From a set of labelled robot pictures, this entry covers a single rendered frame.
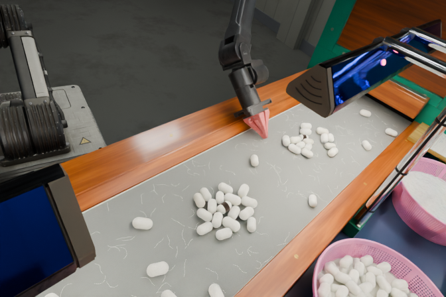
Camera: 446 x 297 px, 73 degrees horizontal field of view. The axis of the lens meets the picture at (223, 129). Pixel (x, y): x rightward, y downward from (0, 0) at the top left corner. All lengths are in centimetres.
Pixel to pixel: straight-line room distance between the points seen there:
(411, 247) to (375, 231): 9
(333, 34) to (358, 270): 89
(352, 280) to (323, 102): 38
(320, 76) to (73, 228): 36
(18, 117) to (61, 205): 59
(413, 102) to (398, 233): 46
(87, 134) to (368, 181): 94
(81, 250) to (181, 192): 46
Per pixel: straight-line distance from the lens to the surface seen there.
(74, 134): 122
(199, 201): 66
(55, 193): 23
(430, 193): 103
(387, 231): 93
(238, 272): 62
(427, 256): 96
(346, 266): 72
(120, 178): 68
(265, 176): 77
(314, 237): 68
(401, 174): 72
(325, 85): 46
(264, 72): 91
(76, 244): 25
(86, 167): 70
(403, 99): 121
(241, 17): 90
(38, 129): 80
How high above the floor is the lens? 128
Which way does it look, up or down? 39 degrees down
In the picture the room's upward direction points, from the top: 15 degrees clockwise
